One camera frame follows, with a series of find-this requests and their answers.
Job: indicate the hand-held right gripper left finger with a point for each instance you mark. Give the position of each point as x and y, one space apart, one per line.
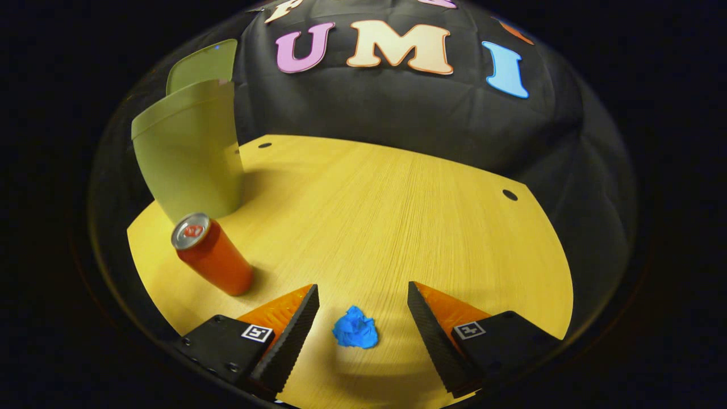
292 341

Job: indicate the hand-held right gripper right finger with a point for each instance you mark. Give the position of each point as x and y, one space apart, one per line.
434 341

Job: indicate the blue paper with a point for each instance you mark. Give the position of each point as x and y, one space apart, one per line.
355 332

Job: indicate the orange pop can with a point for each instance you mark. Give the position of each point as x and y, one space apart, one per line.
218 261

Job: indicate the light green desktop garbage bin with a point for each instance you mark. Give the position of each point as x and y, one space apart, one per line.
187 159

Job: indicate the wooden desktop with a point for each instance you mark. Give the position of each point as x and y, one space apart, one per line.
397 227

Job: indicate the black backdrop cloth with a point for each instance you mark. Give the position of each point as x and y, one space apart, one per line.
397 113

